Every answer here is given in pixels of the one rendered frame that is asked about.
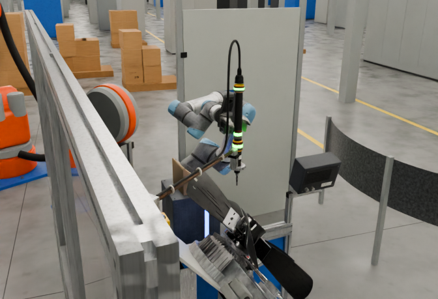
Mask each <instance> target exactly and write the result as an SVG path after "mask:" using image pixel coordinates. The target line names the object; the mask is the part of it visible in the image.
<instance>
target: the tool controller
mask: <svg viewBox="0 0 438 299"><path fill-rule="evenodd" d="M341 163H342V162H341V161H340V160H339V159H338V158H337V157H336V156H335V155H334V154H333V153H332V152H325V153H321V154H314V155H310V156H303V157H299V158H295V161H294V164H293V168H292V171H291V176H290V179H289V184H290V185H291V187H292V188H293V189H294V190H295V191H296V192H297V194H301V193H306V192H312V191H316V190H321V189H325V188H330V187H333V186H334V183H335V181H336V177H337V175H338V171H339V169H340V166H341Z"/></svg>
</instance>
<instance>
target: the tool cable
mask: <svg viewBox="0 0 438 299"><path fill-rule="evenodd" d="M234 42H236V44H237V47H238V54H239V68H241V49H240V46H239V42H238V41H237V40H233V41H232V43H231V45H230V47H229V54H228V64H227V118H226V140H225V144H224V147H223V150H222V151H221V153H220V154H219V155H218V156H217V157H215V158H214V159H213V160H211V161H210V162H208V163H207V164H205V165H203V166H202V167H200V168H199V167H198V168H197V169H196V170H195V171H194V172H192V173H190V174H189V175H187V176H186V177H184V178H182V179H181V180H179V181H178V182H176V183H174V184H173V185H169V186H168V188H166V189H165V190H163V191H162V192H160V193H158V194H156V196H158V197H159V196H161V195H162V194H164V193H166V192H167V191H169V190H172V193H171V195H172V194H174V191H175V190H174V187H175V186H176V185H178V184H180V183H181V182H183V181H184V180H186V179H188V178H189V177H191V176H192V175H194V174H196V173H197V172H200V175H199V177H200V176H201V174H202V169H203V168H205V167H207V166H208V165H210V164H211V163H213V162H214V161H215V160H217V159H218V158H220V157H222V158H223V160H222V161H221V162H223V161H224V155H223V153H224V151H225V149H226V146H227V139H228V130H229V77H230V60H231V50H232V47H233V44H234Z"/></svg>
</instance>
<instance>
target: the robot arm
mask: <svg viewBox="0 0 438 299"><path fill-rule="evenodd" d="M233 96H234V93H233V92H229V130H228V139H227V146H226V149H225V151H224V153H223V155H224V154H226V153H228V150H229V149H231V148H233V140H234V127H235V126H234V123H233V122H232V116H233ZM168 112H169V113H170V114H171V115H172V116H173V117H175V118H176V119H178V120H179V121H180V122H182V123H183V124H184V125H185V126H186V127H188V129H187V132H188V133H189V134H190V135H191V136H193V137H194V138H196V139H200V138H201V137H202V136H203V134H204V133H205V132H206V130H207V129H208V127H209V126H210V125H211V124H212V122H213V121H216V122H217V123H218V127H220V132H222V133H223V134H225V136H224V139H223V141H222V144H221V147H220V146H219V145H217V144H216V143H214V142H213V141H211V140H209V139H207V138H203V139H202V140H201V141H200V142H199V144H198V145H197V146H196V148H195V149H194V150H193V151H192V153H191V154H190V155H189V156H188V157H186V158H185V159H184V160H182V161H181V163H180V164H181V165H182V166H183V167H184V168H185V169H186V170H188V171H189V172H191V173H192V172H194V170H195V169H196V168H198V167H202V166H203V165H205V164H207V163H208V162H210V161H211V160H213V159H214V158H215V157H217V156H218V155H219V154H220V153H221V151H222V150H223V147H224V144H225V140H226V118H227V91H214V92H212V93H210V95H208V96H204V97H201V98H197V99H195V100H191V101H187V102H184V103H181V102H180V101H178V100H174V101H172V102H171V103H170V105H169V106H168ZM197 114H199V115H197ZM255 115H256V109H255V107H254V106H252V105H251V104H250V103H248V102H247V101H245V100H242V130H243V131H244V132H246V131H247V127H248V126H251V123H252V121H253V120H254V118H255ZM231 128H233V135H232V134H231ZM229 165H230V158H228V157H226V158H224V161H223V162H221V161H220V162H218V163H217V164H216V165H214V166H213V168H214V169H215V170H217V171H218V172H219V173H221V174H222V175H226V174H228V173H229V172H230V171H231V169H230V168H229Z"/></svg>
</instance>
